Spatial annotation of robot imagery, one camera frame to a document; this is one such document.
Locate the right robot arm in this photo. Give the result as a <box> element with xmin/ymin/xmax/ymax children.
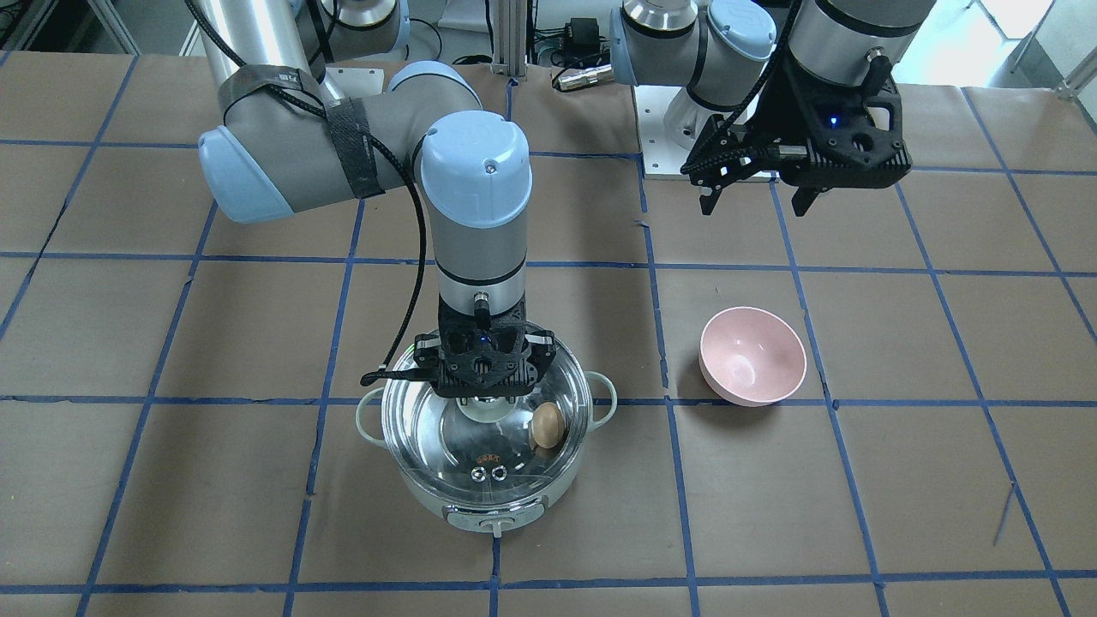
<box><xmin>186</xmin><ymin>1</ymin><xmax>557</xmax><ymax>399</ymax></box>

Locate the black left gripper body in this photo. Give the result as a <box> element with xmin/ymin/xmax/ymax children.
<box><xmin>681</xmin><ymin>60</ymin><xmax>913</xmax><ymax>193</ymax></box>

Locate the glass pot lid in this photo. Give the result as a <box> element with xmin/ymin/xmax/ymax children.
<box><xmin>381</xmin><ymin>343</ymin><xmax>593</xmax><ymax>508</ymax></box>

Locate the aluminium frame post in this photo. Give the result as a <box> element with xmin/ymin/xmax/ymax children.
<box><xmin>486</xmin><ymin>1</ymin><xmax>533</xmax><ymax>82</ymax></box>

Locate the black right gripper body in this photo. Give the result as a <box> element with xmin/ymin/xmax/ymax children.
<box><xmin>414</xmin><ymin>298</ymin><xmax>556</xmax><ymax>399</ymax></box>

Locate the pink bowl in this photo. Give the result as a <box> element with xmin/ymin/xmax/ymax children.
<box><xmin>698</xmin><ymin>306</ymin><xmax>807</xmax><ymax>407</ymax></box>

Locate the beige egg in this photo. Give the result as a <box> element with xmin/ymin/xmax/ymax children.
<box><xmin>529</xmin><ymin>401</ymin><xmax>567</xmax><ymax>450</ymax></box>

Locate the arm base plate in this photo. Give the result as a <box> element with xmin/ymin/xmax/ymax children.
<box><xmin>633</xmin><ymin>85</ymin><xmax>714</xmax><ymax>181</ymax></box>

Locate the pale green cooking pot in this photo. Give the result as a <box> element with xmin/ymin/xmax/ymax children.
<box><xmin>354</xmin><ymin>371</ymin><xmax>618</xmax><ymax>538</ymax></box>

